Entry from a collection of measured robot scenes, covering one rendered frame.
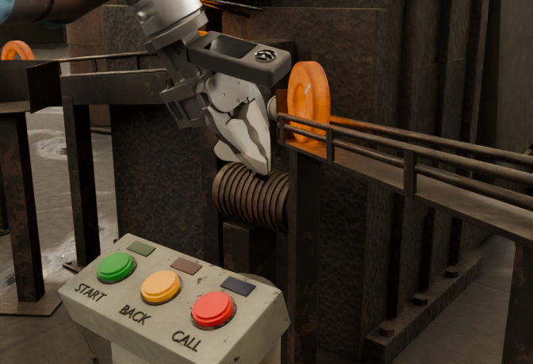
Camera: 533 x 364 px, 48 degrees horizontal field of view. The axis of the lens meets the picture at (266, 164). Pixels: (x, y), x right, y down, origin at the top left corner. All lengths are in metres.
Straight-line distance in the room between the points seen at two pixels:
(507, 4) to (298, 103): 1.07
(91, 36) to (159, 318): 3.84
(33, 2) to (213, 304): 0.36
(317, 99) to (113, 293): 0.54
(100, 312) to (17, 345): 1.14
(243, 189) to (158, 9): 0.67
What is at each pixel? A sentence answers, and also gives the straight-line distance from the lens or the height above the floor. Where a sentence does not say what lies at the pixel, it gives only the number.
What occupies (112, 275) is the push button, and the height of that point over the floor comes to 0.60.
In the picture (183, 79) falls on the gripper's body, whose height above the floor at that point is 0.80.
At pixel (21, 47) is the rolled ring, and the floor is 0.73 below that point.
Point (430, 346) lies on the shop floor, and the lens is 1.72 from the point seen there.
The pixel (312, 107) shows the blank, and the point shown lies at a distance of 1.06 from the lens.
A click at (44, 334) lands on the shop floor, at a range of 1.82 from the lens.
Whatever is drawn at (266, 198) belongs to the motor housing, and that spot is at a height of 0.49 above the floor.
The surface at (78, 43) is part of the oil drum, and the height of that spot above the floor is 0.59.
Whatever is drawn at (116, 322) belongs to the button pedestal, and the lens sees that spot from 0.64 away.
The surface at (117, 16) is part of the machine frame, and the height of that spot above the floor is 0.84.
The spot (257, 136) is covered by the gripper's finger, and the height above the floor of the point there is 0.73.
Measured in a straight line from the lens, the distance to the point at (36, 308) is 1.94.
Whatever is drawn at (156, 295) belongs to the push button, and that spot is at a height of 0.60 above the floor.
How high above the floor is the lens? 0.90
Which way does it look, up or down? 16 degrees down
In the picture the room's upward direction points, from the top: straight up
